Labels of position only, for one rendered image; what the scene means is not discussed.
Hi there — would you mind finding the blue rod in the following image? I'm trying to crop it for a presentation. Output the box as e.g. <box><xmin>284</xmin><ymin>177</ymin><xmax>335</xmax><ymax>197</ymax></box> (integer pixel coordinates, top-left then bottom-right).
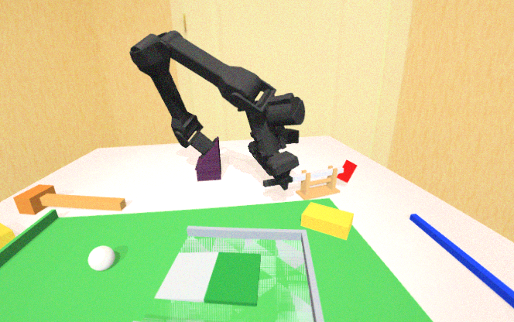
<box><xmin>410</xmin><ymin>214</ymin><xmax>514</xmax><ymax>308</ymax></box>

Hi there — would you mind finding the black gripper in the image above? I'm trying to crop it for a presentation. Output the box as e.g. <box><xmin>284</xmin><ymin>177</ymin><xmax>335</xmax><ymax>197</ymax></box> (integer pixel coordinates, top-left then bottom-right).
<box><xmin>248</xmin><ymin>126</ymin><xmax>300</xmax><ymax>190</ymax></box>

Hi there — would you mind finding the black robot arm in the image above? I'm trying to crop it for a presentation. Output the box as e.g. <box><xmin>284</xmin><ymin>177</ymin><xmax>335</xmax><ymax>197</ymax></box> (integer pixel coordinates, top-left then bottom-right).
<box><xmin>129</xmin><ymin>30</ymin><xmax>305</xmax><ymax>158</ymax></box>

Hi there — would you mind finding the yellow rectangular block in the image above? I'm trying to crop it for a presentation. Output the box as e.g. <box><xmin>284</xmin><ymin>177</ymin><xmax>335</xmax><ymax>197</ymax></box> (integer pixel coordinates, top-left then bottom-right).
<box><xmin>301</xmin><ymin>202</ymin><xmax>354</xmax><ymax>240</ymax></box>
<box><xmin>0</xmin><ymin>223</ymin><xmax>15</xmax><ymax>249</ymax></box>

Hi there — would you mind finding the white ball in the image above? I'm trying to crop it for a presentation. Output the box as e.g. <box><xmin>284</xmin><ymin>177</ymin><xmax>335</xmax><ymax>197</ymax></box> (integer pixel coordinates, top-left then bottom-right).
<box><xmin>88</xmin><ymin>245</ymin><xmax>115</xmax><ymax>271</ymax></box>

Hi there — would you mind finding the green flat mat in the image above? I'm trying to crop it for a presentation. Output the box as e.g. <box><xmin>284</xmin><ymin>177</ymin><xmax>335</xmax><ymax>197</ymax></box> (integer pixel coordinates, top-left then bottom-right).
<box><xmin>0</xmin><ymin>197</ymin><xmax>433</xmax><ymax>322</ymax></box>

